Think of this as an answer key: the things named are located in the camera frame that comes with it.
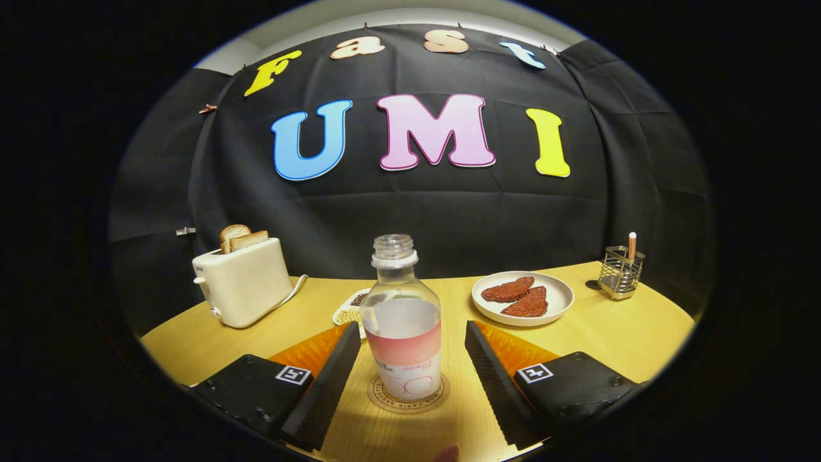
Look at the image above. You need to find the wooden table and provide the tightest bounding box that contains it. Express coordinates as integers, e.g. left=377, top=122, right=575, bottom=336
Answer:
left=140, top=260, right=697, bottom=462

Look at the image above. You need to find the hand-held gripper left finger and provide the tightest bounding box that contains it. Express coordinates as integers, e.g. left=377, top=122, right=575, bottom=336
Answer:
left=186, top=321, right=362, bottom=452

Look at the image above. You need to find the toast slice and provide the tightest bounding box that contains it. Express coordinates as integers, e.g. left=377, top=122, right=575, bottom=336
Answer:
left=219, top=225, right=251, bottom=254
left=229, top=230, right=269, bottom=252

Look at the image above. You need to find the white divided condiment dish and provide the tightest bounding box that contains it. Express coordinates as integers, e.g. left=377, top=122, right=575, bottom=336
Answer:
left=332, top=288, right=373, bottom=339

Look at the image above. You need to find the round wooden coaster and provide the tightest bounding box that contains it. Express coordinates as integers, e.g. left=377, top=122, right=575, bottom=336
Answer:
left=368, top=372, right=449, bottom=415

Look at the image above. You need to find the white toaster cable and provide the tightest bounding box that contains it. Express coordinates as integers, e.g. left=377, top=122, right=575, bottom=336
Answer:
left=273, top=274, right=309, bottom=315

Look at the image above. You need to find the clear juice bottle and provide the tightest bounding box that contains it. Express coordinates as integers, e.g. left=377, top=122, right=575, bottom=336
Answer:
left=360, top=234, right=443, bottom=403

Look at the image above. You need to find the red meat slice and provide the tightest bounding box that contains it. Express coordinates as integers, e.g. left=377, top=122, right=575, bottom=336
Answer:
left=481, top=277, right=535, bottom=304
left=501, top=286, right=548, bottom=318

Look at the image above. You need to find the cream toaster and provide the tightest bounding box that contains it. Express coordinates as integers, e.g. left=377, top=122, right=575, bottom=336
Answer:
left=192, top=237, right=294, bottom=329

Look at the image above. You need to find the white round plate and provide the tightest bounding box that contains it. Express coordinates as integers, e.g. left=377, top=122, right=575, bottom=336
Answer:
left=471, top=271, right=575, bottom=327

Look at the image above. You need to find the black backdrop cloth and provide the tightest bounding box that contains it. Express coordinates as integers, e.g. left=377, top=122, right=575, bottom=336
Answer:
left=108, top=22, right=716, bottom=338

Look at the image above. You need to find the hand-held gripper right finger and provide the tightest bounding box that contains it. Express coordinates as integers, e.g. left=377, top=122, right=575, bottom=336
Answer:
left=463, top=320, right=648, bottom=451

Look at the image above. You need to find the metal wire holder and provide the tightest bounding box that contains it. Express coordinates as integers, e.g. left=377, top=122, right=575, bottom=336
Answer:
left=598, top=246, right=645, bottom=301

